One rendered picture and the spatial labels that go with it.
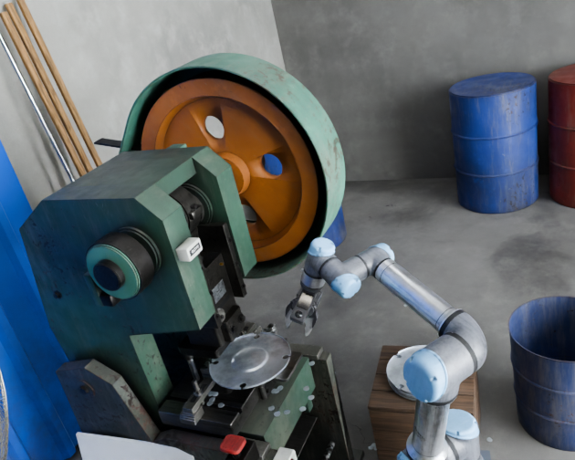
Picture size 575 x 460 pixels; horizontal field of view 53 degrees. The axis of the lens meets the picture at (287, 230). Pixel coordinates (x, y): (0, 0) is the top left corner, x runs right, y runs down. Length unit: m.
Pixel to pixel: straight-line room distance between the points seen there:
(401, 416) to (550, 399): 0.58
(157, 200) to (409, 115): 3.56
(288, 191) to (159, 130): 0.53
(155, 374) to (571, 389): 1.53
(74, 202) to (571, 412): 1.95
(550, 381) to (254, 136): 1.44
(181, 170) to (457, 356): 0.95
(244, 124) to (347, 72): 3.06
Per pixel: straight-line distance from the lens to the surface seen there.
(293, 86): 1.93
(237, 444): 1.80
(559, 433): 2.63
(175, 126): 2.16
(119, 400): 2.12
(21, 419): 3.00
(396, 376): 2.44
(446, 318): 1.55
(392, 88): 4.93
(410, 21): 4.77
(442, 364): 1.43
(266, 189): 2.06
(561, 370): 2.39
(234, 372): 2.01
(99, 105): 3.29
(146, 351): 2.05
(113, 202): 1.67
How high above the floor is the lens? 2.01
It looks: 26 degrees down
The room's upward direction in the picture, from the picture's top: 13 degrees counter-clockwise
